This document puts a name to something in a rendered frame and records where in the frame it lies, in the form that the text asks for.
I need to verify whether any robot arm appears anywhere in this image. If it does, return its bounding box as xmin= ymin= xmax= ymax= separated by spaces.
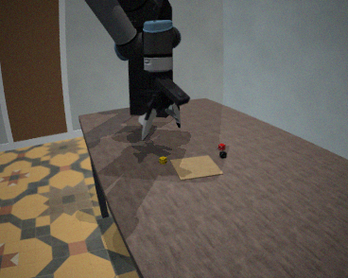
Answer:
xmin=84 ymin=0 xmax=190 ymax=106

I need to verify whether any yellow die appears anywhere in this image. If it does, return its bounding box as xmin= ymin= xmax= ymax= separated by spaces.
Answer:
xmin=159 ymin=156 xmax=167 ymax=165

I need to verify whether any black die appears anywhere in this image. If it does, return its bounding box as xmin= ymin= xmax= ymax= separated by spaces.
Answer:
xmin=219 ymin=151 xmax=227 ymax=159

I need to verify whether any tan mat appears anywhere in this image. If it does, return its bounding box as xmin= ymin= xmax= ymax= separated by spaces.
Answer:
xmin=170 ymin=155 xmax=223 ymax=181

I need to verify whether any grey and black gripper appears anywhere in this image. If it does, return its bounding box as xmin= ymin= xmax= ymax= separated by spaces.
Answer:
xmin=138 ymin=70 xmax=181 ymax=140

